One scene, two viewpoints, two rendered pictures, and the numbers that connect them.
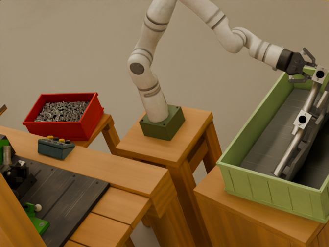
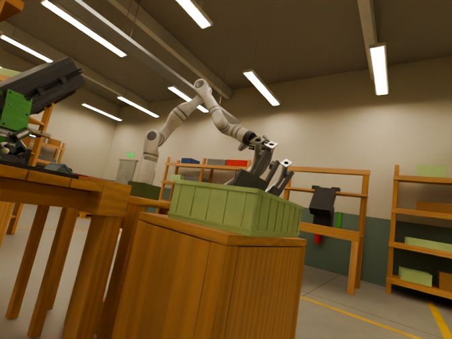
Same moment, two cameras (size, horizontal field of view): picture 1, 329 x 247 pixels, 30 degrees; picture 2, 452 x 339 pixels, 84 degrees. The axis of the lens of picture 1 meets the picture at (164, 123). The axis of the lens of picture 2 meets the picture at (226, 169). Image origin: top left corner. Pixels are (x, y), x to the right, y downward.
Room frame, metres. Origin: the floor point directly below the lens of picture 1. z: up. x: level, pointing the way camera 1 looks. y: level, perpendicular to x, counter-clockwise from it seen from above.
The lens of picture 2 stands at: (0.51, -0.07, 0.86)
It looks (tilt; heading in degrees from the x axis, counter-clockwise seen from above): 9 degrees up; 346
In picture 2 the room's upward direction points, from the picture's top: 10 degrees clockwise
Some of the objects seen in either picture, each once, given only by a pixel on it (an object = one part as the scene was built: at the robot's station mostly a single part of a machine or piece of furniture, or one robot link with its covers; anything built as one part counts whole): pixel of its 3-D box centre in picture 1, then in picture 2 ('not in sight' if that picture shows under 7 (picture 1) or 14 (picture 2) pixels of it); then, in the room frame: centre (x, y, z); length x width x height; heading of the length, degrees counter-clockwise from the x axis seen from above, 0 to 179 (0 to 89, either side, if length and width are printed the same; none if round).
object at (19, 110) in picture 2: not in sight; (13, 111); (2.04, 0.73, 1.17); 0.13 x 0.12 x 0.20; 46
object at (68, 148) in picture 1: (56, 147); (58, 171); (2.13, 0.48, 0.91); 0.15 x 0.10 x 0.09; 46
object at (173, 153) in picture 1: (164, 132); (139, 200); (2.07, 0.01, 0.83); 0.32 x 0.32 x 0.04; 47
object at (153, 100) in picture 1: (152, 100); (146, 169); (2.07, 0.01, 1.02); 0.09 x 0.09 x 0.17; 56
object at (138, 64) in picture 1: (142, 69); (153, 144); (2.07, 0.01, 1.18); 0.09 x 0.09 x 0.17; 64
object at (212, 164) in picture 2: not in sight; (201, 197); (7.61, -1.31, 1.10); 3.01 x 0.55 x 2.20; 40
